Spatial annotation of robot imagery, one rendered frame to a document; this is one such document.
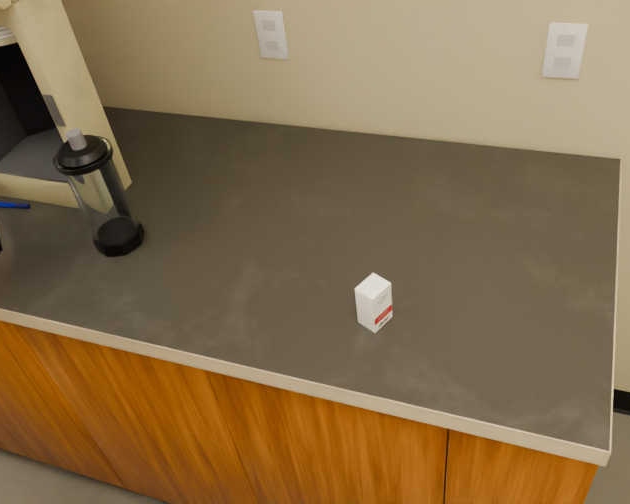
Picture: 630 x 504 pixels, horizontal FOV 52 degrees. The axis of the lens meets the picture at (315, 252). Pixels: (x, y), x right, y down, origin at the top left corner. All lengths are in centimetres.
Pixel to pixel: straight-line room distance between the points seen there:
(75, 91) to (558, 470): 111
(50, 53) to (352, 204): 65
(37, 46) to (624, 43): 109
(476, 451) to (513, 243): 39
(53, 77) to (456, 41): 80
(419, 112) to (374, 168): 18
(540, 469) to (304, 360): 42
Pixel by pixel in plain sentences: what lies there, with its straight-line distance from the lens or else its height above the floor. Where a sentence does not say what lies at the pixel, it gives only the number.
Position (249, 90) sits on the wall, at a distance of 166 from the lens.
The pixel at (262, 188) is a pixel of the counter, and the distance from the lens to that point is 143.
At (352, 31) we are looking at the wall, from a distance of 148.
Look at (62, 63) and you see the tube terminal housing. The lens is 136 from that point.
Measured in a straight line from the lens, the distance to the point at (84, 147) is 126.
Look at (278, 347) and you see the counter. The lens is 111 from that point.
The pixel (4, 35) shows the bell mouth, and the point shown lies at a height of 133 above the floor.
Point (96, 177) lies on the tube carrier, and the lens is 126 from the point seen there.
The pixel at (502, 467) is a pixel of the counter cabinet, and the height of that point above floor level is 77.
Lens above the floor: 181
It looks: 44 degrees down
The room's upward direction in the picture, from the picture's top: 9 degrees counter-clockwise
